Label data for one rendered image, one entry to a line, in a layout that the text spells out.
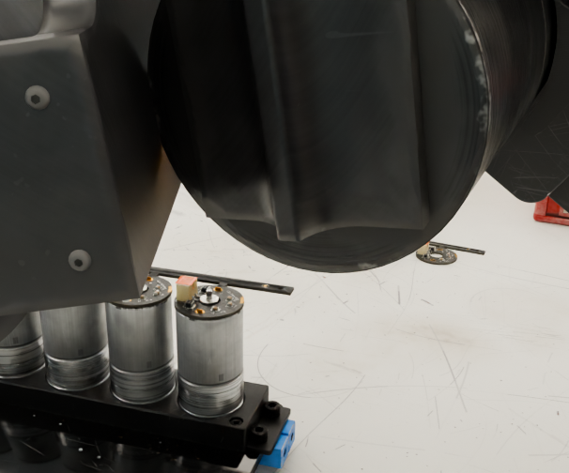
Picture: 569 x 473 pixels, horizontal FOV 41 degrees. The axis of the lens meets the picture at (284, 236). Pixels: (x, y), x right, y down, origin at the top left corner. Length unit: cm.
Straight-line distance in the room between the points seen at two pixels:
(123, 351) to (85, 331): 2
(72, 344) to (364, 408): 12
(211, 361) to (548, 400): 15
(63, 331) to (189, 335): 5
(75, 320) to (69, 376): 2
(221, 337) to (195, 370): 2
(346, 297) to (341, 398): 10
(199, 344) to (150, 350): 2
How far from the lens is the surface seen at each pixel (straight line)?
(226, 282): 29
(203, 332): 27
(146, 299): 28
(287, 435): 30
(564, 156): 22
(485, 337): 40
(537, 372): 38
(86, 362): 30
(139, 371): 29
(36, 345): 32
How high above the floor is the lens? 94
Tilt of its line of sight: 22 degrees down
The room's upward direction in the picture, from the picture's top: 1 degrees clockwise
